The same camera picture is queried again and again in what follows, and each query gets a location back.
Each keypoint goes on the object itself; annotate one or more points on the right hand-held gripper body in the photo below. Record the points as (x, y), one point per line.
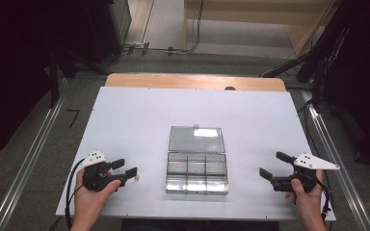
(308, 162)

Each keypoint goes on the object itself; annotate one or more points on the person's left hand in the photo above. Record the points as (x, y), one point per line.
(91, 202)

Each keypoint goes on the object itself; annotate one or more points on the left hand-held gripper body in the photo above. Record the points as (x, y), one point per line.
(96, 176)

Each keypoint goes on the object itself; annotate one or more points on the clear plastic compartment box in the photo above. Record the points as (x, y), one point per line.
(196, 166)

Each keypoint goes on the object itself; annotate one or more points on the black metal stand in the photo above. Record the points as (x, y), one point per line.
(54, 83)
(321, 48)

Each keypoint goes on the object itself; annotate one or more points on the light wooden frame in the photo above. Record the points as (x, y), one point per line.
(237, 14)

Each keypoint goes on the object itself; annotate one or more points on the person's right hand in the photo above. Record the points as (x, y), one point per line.
(305, 205)

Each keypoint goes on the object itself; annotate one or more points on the aluminium floor rail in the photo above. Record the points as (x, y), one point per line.
(29, 160)
(334, 154)

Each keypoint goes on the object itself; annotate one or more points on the wooden table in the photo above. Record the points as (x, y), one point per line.
(189, 82)

